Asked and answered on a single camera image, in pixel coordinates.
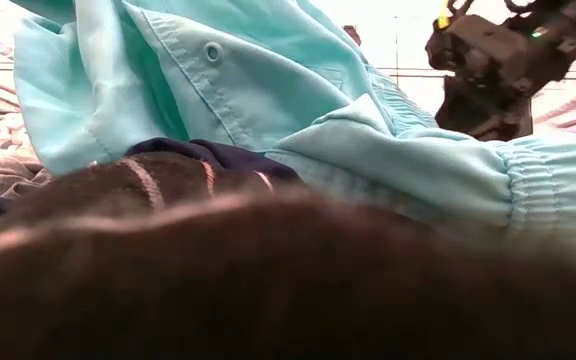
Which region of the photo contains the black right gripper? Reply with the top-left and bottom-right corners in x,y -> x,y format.
425,14 -> 567,142

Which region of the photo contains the turquoise garment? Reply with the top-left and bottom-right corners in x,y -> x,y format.
10,0 -> 576,261

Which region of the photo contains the black striped sock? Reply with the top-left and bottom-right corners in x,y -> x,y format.
0,152 -> 576,360

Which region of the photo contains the navy dotted garment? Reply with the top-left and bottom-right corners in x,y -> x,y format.
0,137 -> 305,236

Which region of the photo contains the grey shirt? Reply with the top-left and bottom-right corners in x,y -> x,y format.
0,154 -> 53,199

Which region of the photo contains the yellow tape tag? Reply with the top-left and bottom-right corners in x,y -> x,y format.
436,2 -> 452,30

